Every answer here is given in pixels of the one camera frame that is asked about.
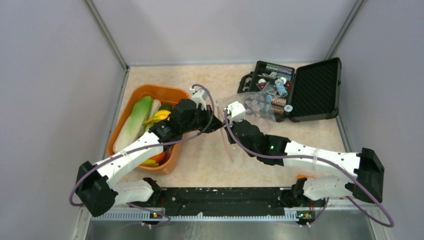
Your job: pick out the orange fruit toy front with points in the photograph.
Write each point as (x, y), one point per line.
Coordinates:
(159, 157)

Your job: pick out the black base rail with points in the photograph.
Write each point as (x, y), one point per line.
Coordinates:
(226, 201)

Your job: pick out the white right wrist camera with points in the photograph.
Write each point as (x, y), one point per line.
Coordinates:
(236, 111)

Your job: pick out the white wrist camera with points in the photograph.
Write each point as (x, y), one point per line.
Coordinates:
(236, 111)
(199, 97)

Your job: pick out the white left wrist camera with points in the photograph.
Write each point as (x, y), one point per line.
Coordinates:
(199, 97)

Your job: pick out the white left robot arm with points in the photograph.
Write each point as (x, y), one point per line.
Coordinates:
(97, 183)

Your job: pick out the green napa cabbage toy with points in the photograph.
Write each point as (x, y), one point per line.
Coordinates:
(133, 124)

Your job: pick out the orange carrot toy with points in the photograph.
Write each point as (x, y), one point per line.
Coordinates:
(300, 176)

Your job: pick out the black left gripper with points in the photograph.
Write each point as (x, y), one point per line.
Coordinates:
(207, 113)

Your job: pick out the clear zip top bag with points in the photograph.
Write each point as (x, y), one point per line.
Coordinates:
(259, 118)

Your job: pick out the yellow banana toy front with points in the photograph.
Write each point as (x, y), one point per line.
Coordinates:
(150, 163)

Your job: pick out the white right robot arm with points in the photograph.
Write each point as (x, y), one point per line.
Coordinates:
(362, 172)

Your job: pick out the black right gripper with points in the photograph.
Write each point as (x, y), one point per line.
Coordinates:
(231, 138)

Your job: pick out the yellow banana bunch toy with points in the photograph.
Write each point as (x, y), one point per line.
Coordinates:
(157, 117)

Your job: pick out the black poker chip case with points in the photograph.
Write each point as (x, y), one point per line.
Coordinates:
(308, 93)

